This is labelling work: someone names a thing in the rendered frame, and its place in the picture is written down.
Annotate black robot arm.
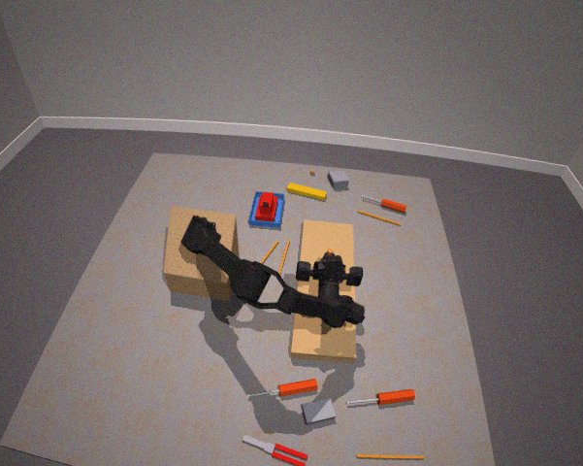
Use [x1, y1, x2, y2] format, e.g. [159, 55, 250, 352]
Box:
[181, 215, 365, 328]

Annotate yellow rectangular bar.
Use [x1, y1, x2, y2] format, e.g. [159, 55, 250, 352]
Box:
[286, 183, 327, 200]

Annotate tan wooden panel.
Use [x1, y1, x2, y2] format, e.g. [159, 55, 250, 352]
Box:
[290, 219, 356, 363]

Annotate orange-handled awl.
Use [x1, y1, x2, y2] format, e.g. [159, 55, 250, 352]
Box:
[347, 389, 415, 405]
[363, 196, 407, 214]
[247, 379, 318, 397]

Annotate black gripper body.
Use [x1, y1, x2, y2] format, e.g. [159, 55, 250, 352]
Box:
[296, 261, 363, 292]

